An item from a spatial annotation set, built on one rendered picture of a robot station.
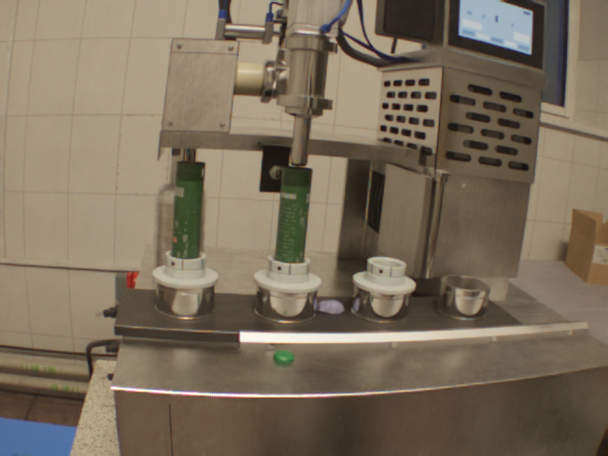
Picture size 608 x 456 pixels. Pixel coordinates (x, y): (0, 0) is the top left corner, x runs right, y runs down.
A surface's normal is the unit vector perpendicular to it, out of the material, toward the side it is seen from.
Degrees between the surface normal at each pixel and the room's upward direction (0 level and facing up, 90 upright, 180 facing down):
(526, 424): 90
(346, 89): 90
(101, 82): 90
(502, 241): 90
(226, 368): 0
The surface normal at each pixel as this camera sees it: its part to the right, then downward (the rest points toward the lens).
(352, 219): 0.19, 0.25
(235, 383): 0.09, -0.97
